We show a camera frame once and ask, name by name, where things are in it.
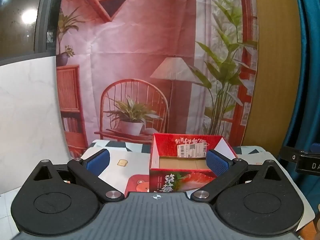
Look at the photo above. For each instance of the white marble panel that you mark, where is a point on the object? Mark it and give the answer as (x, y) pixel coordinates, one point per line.
(25, 117)

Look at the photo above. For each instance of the red strawberry print cardboard box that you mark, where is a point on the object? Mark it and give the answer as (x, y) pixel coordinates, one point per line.
(162, 152)

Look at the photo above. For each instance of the printed room scene backdrop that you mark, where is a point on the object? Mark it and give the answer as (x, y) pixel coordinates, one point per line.
(140, 42)

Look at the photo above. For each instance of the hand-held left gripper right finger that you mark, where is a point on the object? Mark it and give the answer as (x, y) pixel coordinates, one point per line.
(216, 163)

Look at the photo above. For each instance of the cartoon print tablecloth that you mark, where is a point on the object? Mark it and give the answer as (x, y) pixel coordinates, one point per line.
(135, 155)

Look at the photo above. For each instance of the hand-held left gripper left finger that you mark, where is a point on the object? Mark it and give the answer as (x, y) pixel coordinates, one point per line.
(98, 162)

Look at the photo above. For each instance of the dark window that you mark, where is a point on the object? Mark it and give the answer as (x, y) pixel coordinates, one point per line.
(15, 17)

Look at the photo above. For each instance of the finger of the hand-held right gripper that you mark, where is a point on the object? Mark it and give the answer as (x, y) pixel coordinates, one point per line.
(287, 153)

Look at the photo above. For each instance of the teal curtain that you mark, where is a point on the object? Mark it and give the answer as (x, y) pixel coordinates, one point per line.
(307, 55)

